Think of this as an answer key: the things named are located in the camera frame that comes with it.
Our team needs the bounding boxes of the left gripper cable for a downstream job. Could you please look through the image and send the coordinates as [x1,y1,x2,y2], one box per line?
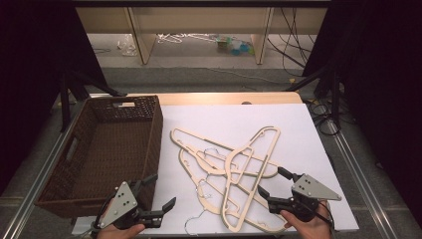
[89,193,117,238]

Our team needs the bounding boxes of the colourful plastic clips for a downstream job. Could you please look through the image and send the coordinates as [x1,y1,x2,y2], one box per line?
[215,35,255,57]

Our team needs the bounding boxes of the black hanging cables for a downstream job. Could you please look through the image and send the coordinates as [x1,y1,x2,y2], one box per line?
[267,7,317,78]

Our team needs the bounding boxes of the black coiled floor cables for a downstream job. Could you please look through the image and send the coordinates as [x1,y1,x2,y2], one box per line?
[306,97,342,136]

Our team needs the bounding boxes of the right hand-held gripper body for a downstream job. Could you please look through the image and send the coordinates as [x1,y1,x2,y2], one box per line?
[266,173,343,223]

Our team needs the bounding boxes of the clear plastic bag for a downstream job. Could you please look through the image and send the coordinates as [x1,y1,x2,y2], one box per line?
[116,33,138,57]

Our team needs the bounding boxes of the black metal stand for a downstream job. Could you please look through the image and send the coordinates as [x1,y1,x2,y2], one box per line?
[59,70,127,133]
[284,64,343,129]

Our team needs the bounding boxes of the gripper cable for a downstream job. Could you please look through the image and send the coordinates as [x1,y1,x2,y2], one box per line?
[89,193,117,238]
[313,198,336,232]

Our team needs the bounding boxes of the beige wooden clothes hanger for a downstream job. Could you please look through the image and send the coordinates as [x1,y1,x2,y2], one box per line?
[169,127,281,200]
[178,147,291,237]
[202,124,282,233]

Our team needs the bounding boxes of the person's left hand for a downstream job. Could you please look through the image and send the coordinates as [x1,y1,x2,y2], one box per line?
[96,222,146,239]

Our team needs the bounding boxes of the brown wicker basket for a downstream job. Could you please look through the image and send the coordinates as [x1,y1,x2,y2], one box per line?
[34,95,164,219]

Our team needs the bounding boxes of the aluminium rail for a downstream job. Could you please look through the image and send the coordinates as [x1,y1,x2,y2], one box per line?
[0,95,93,239]
[325,119,399,239]

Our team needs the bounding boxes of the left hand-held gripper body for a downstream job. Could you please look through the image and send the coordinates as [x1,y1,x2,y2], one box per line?
[99,179,164,231]

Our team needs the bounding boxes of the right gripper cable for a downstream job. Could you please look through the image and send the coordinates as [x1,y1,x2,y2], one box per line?
[313,198,336,232]

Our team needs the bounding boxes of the person's right hand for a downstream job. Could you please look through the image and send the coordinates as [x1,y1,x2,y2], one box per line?
[280,199,333,239]

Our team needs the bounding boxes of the white hangers on floor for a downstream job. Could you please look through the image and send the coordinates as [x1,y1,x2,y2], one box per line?
[156,32,217,45]

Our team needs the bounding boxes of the thin white floor cable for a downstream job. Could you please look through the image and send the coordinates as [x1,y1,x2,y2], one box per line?
[204,67,284,86]

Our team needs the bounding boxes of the beige wooden shelf unit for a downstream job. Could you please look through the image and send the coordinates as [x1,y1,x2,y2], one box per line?
[75,6,328,66]

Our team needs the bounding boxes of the white paper sheet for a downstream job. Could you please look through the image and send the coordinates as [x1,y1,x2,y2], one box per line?
[71,103,360,237]

